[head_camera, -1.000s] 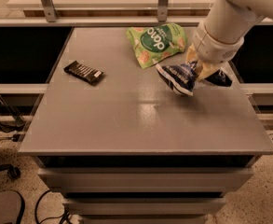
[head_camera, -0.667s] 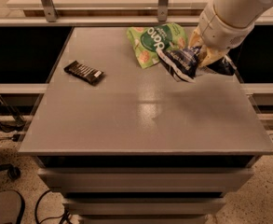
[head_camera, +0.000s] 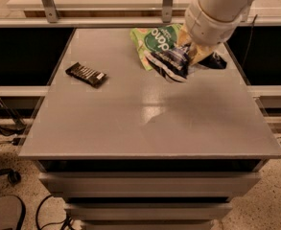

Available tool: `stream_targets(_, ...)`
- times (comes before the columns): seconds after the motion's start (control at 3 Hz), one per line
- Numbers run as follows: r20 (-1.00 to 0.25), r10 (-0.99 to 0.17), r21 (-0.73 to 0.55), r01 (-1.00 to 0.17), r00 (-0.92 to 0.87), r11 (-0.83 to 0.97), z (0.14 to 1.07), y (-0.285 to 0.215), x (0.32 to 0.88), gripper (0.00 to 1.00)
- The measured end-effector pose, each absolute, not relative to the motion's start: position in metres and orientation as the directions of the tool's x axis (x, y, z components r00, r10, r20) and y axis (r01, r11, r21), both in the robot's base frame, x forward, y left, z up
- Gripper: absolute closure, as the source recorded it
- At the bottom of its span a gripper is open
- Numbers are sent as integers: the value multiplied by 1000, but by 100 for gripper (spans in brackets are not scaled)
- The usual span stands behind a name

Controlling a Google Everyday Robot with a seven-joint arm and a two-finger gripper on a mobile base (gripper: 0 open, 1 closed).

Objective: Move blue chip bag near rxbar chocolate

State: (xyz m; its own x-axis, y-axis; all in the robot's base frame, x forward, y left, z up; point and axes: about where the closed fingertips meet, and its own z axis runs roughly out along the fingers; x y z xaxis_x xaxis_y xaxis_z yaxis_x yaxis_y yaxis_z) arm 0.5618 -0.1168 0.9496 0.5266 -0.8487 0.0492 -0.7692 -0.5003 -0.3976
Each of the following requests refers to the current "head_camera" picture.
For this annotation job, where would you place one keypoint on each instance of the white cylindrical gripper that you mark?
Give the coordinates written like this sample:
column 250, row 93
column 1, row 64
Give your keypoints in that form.
column 206, row 27

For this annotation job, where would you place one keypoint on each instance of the blue Kettle chip bag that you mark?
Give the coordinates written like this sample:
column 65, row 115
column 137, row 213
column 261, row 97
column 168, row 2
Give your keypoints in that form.
column 173, row 64

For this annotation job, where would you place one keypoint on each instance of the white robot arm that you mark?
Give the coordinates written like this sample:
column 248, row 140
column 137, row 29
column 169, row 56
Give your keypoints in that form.
column 224, row 10

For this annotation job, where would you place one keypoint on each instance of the green snack bag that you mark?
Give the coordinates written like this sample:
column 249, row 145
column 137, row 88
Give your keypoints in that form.
column 154, row 39

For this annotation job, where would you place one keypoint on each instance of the black rxbar chocolate bar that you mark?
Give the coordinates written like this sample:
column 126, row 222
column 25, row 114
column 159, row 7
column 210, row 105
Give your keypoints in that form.
column 86, row 74

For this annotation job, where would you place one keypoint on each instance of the grey drawer cabinet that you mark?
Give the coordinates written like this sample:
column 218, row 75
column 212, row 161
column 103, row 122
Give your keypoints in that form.
column 136, row 122

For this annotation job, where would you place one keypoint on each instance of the upper grey drawer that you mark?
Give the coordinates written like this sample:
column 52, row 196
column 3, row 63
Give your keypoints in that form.
column 149, row 184

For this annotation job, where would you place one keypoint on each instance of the grey drawer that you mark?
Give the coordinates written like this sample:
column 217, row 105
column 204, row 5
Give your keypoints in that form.
column 149, row 184
column 148, row 211

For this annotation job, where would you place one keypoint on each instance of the lower grey drawer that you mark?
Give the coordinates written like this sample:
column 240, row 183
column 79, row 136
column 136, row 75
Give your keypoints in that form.
column 148, row 211

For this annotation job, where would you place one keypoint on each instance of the metal railing frame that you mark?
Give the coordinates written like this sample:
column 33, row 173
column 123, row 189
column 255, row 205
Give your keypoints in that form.
column 113, row 13

